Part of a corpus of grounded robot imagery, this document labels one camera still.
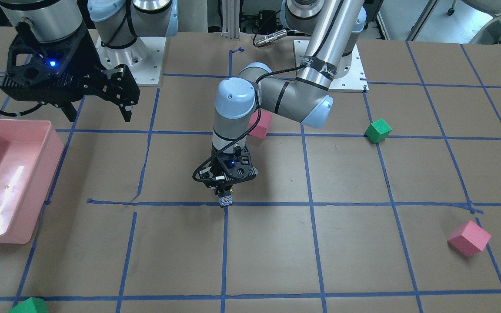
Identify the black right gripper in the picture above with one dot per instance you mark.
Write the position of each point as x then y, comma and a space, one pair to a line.
86, 61

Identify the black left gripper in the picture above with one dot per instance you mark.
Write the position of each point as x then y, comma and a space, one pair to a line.
224, 191

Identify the pink cube near centre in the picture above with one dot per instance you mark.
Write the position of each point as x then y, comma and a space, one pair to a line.
263, 126

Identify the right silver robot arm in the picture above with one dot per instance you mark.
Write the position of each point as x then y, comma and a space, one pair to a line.
119, 22

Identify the pink cube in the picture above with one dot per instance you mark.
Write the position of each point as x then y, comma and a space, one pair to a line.
263, 126
469, 238

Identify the green cube by bin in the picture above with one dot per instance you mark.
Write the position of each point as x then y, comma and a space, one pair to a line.
30, 305

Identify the silver metal cylinder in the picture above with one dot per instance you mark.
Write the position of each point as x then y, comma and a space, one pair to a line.
269, 38

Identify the aluminium frame post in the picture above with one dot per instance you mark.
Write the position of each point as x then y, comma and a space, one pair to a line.
230, 19

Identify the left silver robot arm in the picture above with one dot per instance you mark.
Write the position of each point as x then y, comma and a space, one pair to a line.
332, 25

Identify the green cube centre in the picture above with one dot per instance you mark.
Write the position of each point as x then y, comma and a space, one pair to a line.
378, 131

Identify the blue black push button switch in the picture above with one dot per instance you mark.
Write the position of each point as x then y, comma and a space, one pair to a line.
225, 200

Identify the pink cube far side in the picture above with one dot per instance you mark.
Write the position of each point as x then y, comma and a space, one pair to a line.
469, 238

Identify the pink plastic bin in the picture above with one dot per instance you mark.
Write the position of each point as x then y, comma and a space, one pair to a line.
30, 151

